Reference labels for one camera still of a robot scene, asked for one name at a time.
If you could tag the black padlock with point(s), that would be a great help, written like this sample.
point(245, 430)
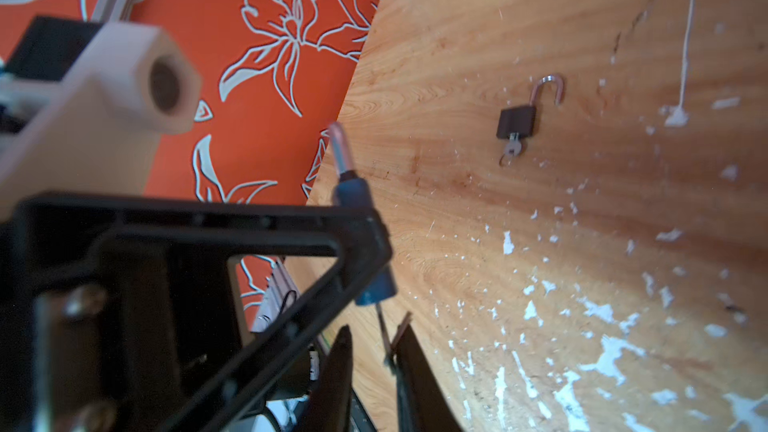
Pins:
point(519, 122)

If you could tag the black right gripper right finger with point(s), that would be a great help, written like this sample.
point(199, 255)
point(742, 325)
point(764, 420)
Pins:
point(421, 405)

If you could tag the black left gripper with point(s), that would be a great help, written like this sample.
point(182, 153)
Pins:
point(122, 338)

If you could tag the small silver key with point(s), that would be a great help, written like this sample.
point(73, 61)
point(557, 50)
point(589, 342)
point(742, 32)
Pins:
point(389, 341)
point(513, 149)

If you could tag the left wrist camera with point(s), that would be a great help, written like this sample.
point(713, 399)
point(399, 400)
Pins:
point(84, 106)

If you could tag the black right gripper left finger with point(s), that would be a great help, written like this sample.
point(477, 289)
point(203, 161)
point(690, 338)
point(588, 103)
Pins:
point(329, 403)

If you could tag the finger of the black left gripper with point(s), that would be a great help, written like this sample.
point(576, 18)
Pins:
point(253, 371)

